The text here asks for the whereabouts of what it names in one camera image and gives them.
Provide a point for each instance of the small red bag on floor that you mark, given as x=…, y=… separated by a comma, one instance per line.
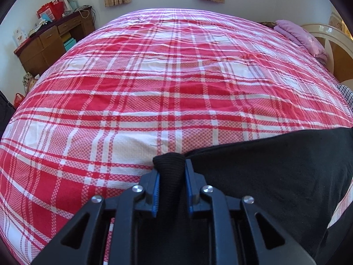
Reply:
x=18, y=99

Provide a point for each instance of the red gift bag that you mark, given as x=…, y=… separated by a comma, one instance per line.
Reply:
x=53, y=10

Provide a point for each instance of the black pants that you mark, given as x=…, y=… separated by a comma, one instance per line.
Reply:
x=298, y=178

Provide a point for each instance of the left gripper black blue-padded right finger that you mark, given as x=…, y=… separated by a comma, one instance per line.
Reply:
x=237, y=231

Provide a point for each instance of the striped pillow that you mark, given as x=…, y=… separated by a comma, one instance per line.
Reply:
x=347, y=93

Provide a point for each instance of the patterned bag on floor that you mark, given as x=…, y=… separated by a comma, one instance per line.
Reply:
x=28, y=82

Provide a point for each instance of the brown wooden desk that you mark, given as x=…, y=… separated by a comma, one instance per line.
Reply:
x=42, y=49

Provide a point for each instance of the teal box under desk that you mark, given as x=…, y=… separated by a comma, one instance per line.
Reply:
x=69, y=44

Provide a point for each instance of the red white plaid bedsheet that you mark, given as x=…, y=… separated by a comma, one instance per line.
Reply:
x=148, y=83

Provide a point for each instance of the folded pink blanket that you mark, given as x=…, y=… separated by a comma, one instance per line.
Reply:
x=302, y=38

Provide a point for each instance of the black suitcase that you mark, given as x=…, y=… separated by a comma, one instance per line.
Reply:
x=7, y=110

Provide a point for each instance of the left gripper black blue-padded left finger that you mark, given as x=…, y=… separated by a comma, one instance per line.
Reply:
x=101, y=222

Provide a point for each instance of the cream wooden headboard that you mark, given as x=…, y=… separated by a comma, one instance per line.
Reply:
x=338, y=47

